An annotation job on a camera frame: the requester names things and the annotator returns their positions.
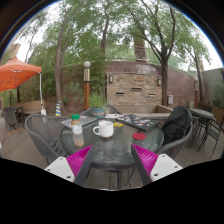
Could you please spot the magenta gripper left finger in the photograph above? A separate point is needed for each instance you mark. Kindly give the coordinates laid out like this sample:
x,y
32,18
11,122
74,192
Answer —
x,y
75,167

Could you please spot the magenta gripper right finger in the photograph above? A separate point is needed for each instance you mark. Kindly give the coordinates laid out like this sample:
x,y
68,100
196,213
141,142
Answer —
x,y
151,166

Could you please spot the red round coaster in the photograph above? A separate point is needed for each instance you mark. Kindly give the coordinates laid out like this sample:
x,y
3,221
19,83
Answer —
x,y
139,136

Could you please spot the plastic bottle green cap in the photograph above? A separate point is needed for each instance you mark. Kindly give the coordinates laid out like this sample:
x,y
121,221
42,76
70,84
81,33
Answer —
x,y
77,130

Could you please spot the black laptop with stickers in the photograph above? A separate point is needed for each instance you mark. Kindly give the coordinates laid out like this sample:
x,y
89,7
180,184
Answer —
x,y
142,123

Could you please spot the round glass table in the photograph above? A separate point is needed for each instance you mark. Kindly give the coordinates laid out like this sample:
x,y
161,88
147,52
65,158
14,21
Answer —
x,y
113,154

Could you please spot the grey wicker chair left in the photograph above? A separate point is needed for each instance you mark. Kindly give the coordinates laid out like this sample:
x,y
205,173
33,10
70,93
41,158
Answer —
x,y
45,133

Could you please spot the grey chair with black jacket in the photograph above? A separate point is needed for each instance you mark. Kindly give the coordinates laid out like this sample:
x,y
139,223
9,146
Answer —
x,y
173,148

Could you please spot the yellow small object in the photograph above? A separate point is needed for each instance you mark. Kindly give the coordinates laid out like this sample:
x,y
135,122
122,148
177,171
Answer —
x,y
118,124

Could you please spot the potted green plant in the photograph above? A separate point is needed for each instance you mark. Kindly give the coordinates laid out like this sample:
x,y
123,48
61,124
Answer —
x,y
97,102

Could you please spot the black metal chair right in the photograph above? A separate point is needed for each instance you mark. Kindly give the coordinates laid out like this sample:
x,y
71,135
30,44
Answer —
x,y
213,130

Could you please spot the orange patio umbrella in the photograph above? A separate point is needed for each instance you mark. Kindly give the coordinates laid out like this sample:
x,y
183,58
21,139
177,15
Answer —
x,y
15,72

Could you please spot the wooden lamp post globe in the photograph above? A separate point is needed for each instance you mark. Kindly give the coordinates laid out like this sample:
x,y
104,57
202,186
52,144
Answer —
x,y
86,88

